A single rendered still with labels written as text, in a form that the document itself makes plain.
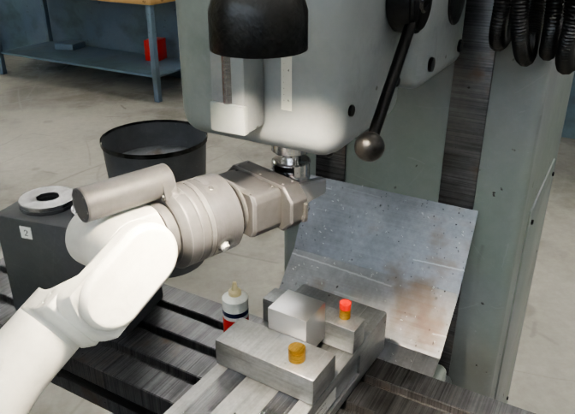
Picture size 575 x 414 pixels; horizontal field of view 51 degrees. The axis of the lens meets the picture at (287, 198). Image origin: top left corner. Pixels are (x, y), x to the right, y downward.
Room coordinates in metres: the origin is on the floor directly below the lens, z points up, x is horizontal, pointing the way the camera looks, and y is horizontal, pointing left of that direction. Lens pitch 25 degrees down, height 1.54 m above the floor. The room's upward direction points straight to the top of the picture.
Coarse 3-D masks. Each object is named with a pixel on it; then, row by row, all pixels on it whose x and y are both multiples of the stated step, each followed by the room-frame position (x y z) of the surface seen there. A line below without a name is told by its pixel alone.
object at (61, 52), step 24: (96, 0) 5.50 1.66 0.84; (120, 0) 5.36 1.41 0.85; (144, 0) 5.23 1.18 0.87; (168, 0) 5.39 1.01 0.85; (48, 24) 6.84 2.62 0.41; (0, 48) 6.28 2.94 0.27; (24, 48) 6.46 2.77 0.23; (48, 48) 6.46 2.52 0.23; (72, 48) 6.32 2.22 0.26; (96, 48) 6.46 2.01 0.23; (0, 72) 6.27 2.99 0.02; (120, 72) 5.47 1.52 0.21; (144, 72) 5.41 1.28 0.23; (168, 72) 5.41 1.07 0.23
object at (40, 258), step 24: (48, 192) 0.91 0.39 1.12; (0, 216) 0.85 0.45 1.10; (24, 216) 0.85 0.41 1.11; (48, 216) 0.85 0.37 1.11; (72, 216) 0.84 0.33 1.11; (0, 240) 0.86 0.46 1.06; (24, 240) 0.84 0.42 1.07; (48, 240) 0.82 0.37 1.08; (24, 264) 0.84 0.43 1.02; (48, 264) 0.83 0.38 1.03; (72, 264) 0.81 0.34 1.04; (24, 288) 0.85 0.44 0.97; (48, 288) 0.83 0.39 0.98; (144, 312) 0.84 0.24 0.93
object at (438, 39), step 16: (432, 0) 0.72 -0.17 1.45; (448, 0) 0.78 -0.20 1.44; (464, 0) 0.83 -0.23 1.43; (432, 16) 0.73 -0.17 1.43; (448, 16) 0.79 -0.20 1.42; (464, 16) 0.86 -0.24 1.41; (432, 32) 0.73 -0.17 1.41; (448, 32) 0.80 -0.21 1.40; (416, 48) 0.72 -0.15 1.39; (432, 48) 0.74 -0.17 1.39; (448, 48) 0.80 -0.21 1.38; (416, 64) 0.72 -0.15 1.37; (432, 64) 0.73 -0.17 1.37; (448, 64) 0.82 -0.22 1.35; (400, 80) 0.72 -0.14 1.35; (416, 80) 0.72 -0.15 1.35
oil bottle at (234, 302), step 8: (232, 288) 0.78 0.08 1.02; (224, 296) 0.78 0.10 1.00; (232, 296) 0.77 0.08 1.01; (240, 296) 0.78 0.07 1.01; (224, 304) 0.77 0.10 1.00; (232, 304) 0.76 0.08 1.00; (240, 304) 0.76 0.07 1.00; (224, 312) 0.77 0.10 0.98; (232, 312) 0.76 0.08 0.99; (240, 312) 0.76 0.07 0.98; (224, 320) 0.77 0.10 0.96; (232, 320) 0.76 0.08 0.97; (224, 328) 0.77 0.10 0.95
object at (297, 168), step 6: (276, 156) 0.69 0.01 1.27; (306, 156) 0.69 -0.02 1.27; (276, 162) 0.67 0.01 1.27; (282, 162) 0.67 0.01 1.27; (288, 162) 0.67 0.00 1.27; (294, 162) 0.67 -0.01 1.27; (300, 162) 0.67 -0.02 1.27; (306, 162) 0.67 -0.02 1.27; (276, 168) 0.67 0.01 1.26; (282, 168) 0.66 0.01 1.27; (288, 168) 0.66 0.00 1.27; (294, 168) 0.66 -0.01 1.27; (300, 168) 0.66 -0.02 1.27; (306, 168) 0.67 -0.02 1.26
